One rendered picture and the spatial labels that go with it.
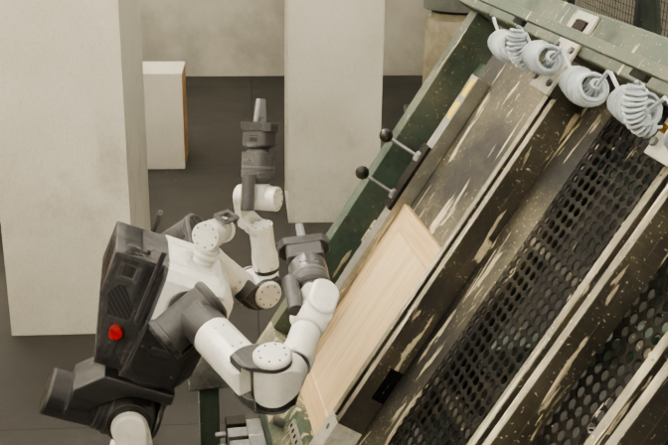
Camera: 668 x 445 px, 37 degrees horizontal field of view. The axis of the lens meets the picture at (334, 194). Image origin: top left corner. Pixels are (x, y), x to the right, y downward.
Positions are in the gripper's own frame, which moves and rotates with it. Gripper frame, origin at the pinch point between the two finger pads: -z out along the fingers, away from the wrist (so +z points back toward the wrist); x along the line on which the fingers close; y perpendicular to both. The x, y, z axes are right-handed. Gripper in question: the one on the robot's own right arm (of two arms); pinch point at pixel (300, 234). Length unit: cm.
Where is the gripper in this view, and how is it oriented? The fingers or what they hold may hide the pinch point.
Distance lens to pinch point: 237.0
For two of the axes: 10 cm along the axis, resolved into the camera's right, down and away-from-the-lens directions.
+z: 1.6, 6.4, -7.5
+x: -9.9, 1.3, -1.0
